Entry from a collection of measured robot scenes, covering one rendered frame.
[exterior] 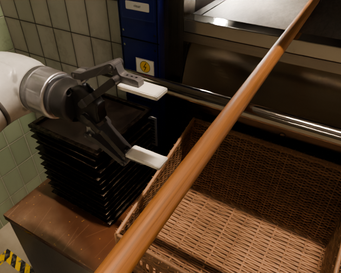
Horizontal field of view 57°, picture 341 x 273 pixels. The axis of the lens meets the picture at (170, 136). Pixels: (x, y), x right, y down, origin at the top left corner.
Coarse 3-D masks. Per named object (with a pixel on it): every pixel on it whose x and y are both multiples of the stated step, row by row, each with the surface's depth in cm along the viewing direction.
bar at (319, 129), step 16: (144, 80) 67; (160, 80) 66; (176, 96) 65; (192, 96) 63; (208, 96) 61; (224, 96) 61; (256, 112) 58; (272, 112) 57; (288, 128) 56; (304, 128) 54; (320, 128) 53; (336, 128) 53; (336, 144) 53
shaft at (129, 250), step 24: (312, 0) 101; (264, 72) 62; (240, 96) 55; (216, 120) 49; (216, 144) 46; (192, 168) 41; (168, 192) 37; (144, 216) 35; (168, 216) 36; (120, 240) 33; (144, 240) 33; (120, 264) 30
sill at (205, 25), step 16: (192, 16) 98; (192, 32) 97; (208, 32) 94; (224, 32) 92; (240, 32) 90; (256, 32) 87; (272, 32) 87; (288, 48) 85; (304, 48) 83; (320, 48) 81; (336, 48) 79
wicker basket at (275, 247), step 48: (192, 144) 116; (240, 144) 106; (144, 192) 95; (192, 192) 119; (240, 192) 112; (288, 192) 103; (192, 240) 103; (240, 240) 103; (288, 240) 103; (336, 240) 88
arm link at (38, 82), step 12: (36, 72) 56; (48, 72) 56; (60, 72) 56; (24, 84) 55; (36, 84) 54; (48, 84) 54; (24, 96) 56; (36, 96) 54; (48, 96) 55; (36, 108) 56; (48, 108) 56
